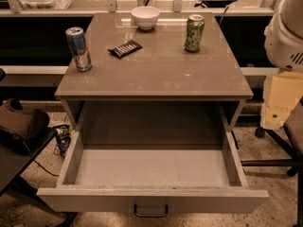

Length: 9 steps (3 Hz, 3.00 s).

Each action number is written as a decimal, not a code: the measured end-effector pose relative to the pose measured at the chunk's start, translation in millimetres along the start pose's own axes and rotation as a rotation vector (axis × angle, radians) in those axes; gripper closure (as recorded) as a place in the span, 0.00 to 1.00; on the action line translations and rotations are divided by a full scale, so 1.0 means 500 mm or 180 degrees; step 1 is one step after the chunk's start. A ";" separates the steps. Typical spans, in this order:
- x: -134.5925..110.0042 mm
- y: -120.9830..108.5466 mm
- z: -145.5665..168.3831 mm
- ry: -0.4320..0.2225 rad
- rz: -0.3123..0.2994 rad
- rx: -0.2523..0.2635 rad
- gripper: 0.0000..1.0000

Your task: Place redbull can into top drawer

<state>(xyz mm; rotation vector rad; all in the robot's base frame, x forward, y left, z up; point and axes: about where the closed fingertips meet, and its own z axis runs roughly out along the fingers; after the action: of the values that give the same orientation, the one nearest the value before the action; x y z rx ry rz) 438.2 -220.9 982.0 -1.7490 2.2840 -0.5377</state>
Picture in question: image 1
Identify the black drawer handle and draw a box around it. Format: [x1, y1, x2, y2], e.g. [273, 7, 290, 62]
[134, 204, 169, 218]

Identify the blue silver redbull can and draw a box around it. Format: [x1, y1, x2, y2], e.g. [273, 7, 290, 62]
[65, 26, 92, 72]

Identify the green soda can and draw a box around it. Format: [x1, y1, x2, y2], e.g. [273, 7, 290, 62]
[184, 14, 205, 52]

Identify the grey drawer cabinet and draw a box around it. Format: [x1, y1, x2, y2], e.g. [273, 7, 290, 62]
[56, 13, 252, 133]

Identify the white bowl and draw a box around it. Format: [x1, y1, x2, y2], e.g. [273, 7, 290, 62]
[131, 6, 160, 30]

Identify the black chair left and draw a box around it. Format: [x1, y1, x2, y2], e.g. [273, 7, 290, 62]
[0, 126, 79, 227]

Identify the dark chocolate bar wrapper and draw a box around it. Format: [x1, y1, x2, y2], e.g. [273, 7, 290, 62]
[108, 40, 142, 59]

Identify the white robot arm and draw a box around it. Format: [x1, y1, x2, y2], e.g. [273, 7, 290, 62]
[264, 0, 303, 72]

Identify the open top drawer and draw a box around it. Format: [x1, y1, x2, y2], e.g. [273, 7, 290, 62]
[36, 101, 270, 215]

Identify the black office chair right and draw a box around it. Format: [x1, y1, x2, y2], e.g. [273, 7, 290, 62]
[241, 99, 303, 227]

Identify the cream storage box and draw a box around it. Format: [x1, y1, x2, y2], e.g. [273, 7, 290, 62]
[260, 71, 303, 130]

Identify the brown bag on chair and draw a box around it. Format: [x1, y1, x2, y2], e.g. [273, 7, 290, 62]
[0, 98, 49, 155]

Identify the small blue packet on floor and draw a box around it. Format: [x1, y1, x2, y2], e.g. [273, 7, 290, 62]
[56, 125, 71, 155]

